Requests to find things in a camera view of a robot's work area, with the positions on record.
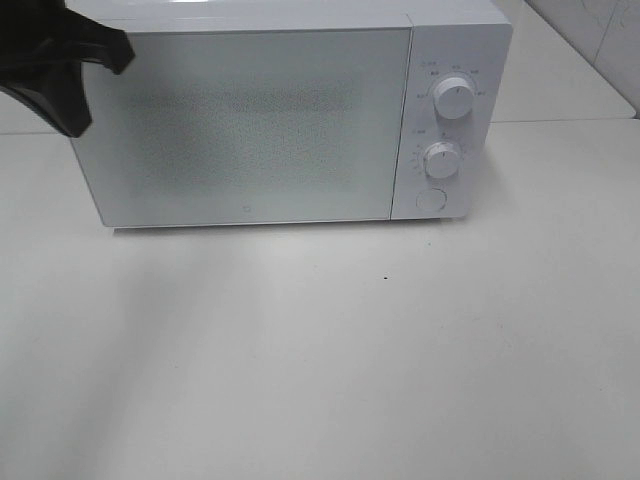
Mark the upper white power knob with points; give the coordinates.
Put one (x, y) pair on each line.
(453, 96)

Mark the white microwave oven body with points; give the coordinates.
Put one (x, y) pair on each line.
(469, 37)

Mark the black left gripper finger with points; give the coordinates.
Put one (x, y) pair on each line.
(52, 89)
(47, 42)

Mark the round white door button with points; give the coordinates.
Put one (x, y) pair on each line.
(431, 200)

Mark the white microwave door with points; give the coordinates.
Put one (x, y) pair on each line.
(247, 128)

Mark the white timer knob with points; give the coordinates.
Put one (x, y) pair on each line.
(442, 160)

